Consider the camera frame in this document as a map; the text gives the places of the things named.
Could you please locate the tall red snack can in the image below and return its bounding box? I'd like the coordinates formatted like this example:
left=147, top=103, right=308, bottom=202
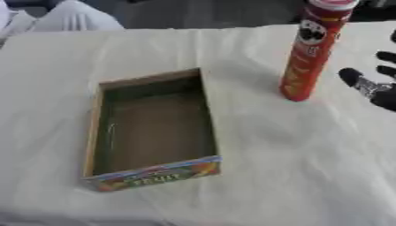
left=278, top=0, right=361, bottom=102

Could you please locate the open cardboard box green inside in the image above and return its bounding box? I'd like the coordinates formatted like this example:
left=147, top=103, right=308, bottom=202
left=80, top=67, right=225, bottom=192

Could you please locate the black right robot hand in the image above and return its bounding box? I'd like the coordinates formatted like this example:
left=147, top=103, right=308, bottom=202
left=337, top=29, right=396, bottom=113

